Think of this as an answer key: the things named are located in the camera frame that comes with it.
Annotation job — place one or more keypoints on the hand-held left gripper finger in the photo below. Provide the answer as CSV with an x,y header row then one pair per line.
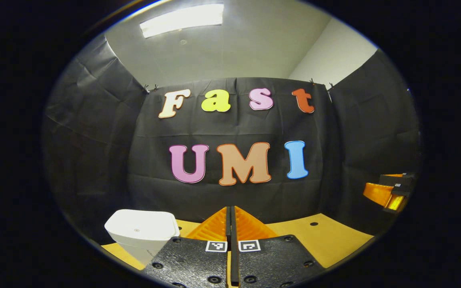
x,y
228,230
234,264

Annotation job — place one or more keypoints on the wooden desktop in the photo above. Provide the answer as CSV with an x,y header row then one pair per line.
x,y
326,240

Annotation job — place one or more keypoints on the ceiling light panel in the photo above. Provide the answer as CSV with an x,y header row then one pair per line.
x,y
182,19

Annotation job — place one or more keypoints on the black backdrop cloth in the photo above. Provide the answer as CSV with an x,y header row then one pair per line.
x,y
254,196

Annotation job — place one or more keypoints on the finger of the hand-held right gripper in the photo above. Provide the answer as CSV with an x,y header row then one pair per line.
x,y
378,194
398,180

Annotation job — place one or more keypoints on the white desktop garbage bin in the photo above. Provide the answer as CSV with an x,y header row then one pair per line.
x,y
140,232

